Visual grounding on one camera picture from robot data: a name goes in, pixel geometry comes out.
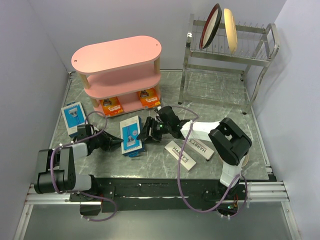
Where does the beige bowl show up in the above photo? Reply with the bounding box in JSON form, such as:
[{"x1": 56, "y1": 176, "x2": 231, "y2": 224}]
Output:
[{"x1": 241, "y1": 153, "x2": 249, "y2": 168}]

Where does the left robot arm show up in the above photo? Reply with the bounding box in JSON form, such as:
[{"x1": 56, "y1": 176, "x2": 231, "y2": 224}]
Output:
[{"x1": 33, "y1": 124, "x2": 123, "y2": 201}]

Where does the blue Harry's razor box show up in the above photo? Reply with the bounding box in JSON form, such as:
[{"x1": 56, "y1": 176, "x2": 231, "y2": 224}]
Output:
[{"x1": 119, "y1": 115, "x2": 145, "y2": 158}]

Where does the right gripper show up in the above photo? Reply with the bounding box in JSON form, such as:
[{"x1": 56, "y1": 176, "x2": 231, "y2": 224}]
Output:
[{"x1": 136, "y1": 116, "x2": 172, "y2": 145}]

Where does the white harry's box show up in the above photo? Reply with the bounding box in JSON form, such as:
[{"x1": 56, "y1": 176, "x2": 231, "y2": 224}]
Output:
[
  {"x1": 164, "y1": 141, "x2": 196, "y2": 171},
  {"x1": 187, "y1": 138, "x2": 215, "y2": 162}
]

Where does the metal dish rack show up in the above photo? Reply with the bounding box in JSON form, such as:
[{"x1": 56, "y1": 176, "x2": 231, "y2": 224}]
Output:
[{"x1": 178, "y1": 14, "x2": 280, "y2": 115}]

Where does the white Harry's box left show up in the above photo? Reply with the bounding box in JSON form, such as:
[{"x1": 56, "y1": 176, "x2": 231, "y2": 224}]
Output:
[{"x1": 164, "y1": 141, "x2": 196, "y2": 171}]

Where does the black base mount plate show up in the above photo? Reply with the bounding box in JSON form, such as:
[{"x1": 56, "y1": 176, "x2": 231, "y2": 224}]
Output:
[{"x1": 69, "y1": 178, "x2": 261, "y2": 216}]

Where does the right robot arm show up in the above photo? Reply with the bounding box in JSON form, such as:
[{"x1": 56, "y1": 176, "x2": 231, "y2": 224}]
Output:
[{"x1": 137, "y1": 106, "x2": 252, "y2": 199}]

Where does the white Harry's box right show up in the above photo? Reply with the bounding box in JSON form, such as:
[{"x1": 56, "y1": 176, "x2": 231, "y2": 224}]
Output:
[{"x1": 187, "y1": 138, "x2": 215, "y2": 162}]

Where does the dark red plate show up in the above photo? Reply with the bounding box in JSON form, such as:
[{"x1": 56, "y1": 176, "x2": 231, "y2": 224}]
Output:
[{"x1": 199, "y1": 3, "x2": 222, "y2": 50}]

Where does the pink three-tier shelf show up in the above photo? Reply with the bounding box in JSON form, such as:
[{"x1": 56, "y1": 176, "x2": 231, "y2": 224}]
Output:
[{"x1": 71, "y1": 35, "x2": 162, "y2": 117}]

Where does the orange Gillette box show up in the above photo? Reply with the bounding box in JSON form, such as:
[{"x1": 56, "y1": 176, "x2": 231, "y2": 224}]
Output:
[
  {"x1": 137, "y1": 87, "x2": 161, "y2": 109},
  {"x1": 100, "y1": 96, "x2": 124, "y2": 117}
]

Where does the aluminium rail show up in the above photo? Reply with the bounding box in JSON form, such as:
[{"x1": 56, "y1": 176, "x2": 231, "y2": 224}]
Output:
[{"x1": 24, "y1": 181, "x2": 290, "y2": 205}]

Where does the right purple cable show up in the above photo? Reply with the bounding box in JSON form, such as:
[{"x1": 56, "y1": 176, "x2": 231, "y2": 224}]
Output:
[{"x1": 172, "y1": 106, "x2": 248, "y2": 219}]

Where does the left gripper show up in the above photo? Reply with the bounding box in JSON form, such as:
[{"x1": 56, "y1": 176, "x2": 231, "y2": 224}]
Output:
[{"x1": 89, "y1": 129, "x2": 123, "y2": 152}]

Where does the cream yellow plate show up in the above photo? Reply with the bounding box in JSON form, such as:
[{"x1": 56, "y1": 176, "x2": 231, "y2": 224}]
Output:
[{"x1": 223, "y1": 8, "x2": 238, "y2": 54}]

